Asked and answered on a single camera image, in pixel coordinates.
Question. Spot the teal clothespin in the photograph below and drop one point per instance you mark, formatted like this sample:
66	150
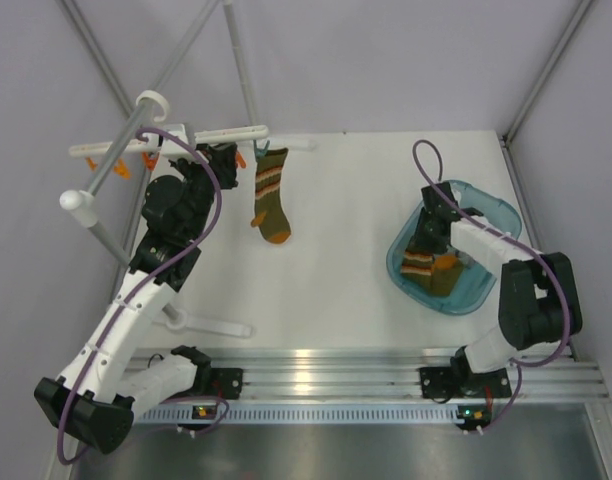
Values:
260	150

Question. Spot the green striped sock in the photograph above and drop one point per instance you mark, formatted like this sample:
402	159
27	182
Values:
269	217
417	267

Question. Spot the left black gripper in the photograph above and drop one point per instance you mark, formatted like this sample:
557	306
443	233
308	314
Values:
223	164

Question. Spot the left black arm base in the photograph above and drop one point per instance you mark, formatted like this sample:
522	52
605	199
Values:
226	383

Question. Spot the teal plastic basin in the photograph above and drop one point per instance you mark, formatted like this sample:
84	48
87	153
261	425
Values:
475	283

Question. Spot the grey white drying rack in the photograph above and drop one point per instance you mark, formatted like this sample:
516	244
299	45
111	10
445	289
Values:
149	108

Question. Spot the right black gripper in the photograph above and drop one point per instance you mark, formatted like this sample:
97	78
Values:
422	242

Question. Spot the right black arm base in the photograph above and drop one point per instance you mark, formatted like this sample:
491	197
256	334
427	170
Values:
438	383

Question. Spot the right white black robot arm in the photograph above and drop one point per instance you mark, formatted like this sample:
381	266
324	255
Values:
538	298

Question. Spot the slotted white cable duct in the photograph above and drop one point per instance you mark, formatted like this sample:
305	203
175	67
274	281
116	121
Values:
303	414

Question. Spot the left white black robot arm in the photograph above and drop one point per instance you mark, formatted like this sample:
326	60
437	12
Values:
90	400

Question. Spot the orange clothespin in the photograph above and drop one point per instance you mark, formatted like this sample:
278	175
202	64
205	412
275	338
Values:
240	161
91	163
121	169
150	160

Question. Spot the white clip hanger bar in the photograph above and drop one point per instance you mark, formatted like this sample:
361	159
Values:
154	142

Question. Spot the aluminium mounting rail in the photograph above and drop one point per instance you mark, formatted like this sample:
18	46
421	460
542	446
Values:
363	375

